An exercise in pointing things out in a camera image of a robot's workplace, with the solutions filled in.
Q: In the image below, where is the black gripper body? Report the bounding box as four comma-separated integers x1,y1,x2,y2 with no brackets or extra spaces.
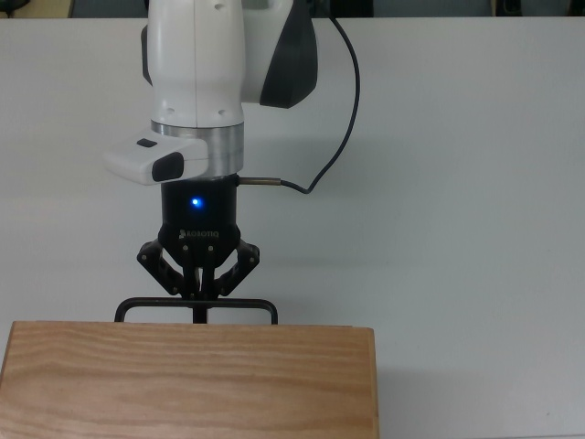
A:
157,175,242,269

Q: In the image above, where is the black metal drawer handle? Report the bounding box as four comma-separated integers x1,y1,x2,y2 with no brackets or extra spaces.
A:
113,296,279,326

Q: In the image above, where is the wooden cabinet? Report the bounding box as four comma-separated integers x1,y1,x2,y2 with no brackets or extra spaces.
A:
0,320,380,439

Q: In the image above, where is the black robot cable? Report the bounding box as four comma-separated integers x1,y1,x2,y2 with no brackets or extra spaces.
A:
236,16,361,196

